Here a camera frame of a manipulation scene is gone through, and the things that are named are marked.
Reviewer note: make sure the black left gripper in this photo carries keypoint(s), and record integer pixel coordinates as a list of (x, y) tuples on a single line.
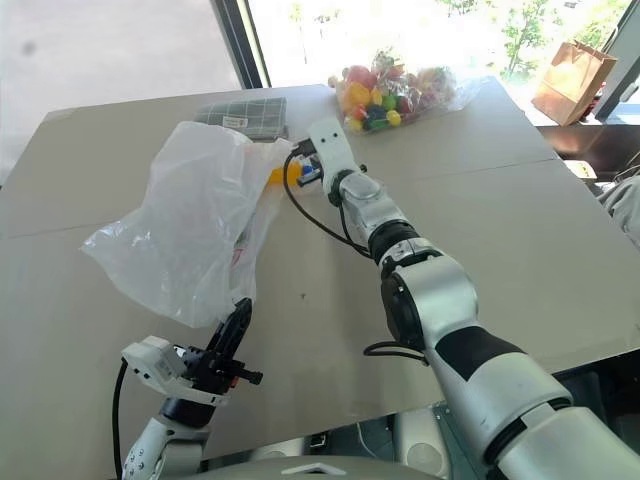
[(210, 367)]

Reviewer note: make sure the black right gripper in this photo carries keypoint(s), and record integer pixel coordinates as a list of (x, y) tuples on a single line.
[(307, 150)]

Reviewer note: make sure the white translucent plastic bag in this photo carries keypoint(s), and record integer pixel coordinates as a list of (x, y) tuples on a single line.
[(195, 215)]

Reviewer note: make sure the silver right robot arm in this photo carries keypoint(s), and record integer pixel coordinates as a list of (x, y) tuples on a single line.
[(450, 310)]

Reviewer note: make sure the clear bag of toy fruit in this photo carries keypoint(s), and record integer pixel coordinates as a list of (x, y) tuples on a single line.
[(395, 95)]

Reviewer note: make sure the brown paper bag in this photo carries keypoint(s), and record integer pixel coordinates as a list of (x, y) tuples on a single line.
[(570, 82)]

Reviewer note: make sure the yellow toy item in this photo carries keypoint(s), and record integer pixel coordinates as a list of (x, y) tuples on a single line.
[(276, 175)]

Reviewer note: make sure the grey plaid folded cloth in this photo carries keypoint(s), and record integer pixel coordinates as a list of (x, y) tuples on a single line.
[(250, 112)]

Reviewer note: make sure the grey robot torso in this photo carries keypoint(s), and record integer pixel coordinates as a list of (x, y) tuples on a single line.
[(310, 462)]

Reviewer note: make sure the grey rounded robot housing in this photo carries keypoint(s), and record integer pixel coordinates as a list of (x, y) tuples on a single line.
[(425, 440)]

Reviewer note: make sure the dark low bench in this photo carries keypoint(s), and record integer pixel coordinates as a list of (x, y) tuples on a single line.
[(590, 142)]

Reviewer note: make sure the grey fabric bundle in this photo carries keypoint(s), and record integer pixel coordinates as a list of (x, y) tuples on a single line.
[(625, 205)]

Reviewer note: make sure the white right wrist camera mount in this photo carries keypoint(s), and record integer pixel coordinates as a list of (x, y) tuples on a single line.
[(332, 147)]

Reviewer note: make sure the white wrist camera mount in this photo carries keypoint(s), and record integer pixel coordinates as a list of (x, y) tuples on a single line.
[(332, 147), (152, 365)]

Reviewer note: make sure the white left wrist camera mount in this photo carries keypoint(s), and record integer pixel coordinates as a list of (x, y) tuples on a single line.
[(152, 365)]

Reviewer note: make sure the dark window frame post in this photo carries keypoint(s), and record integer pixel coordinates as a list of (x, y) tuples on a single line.
[(245, 40)]

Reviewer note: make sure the dark door frame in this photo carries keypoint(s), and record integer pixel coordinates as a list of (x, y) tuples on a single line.
[(620, 60)]

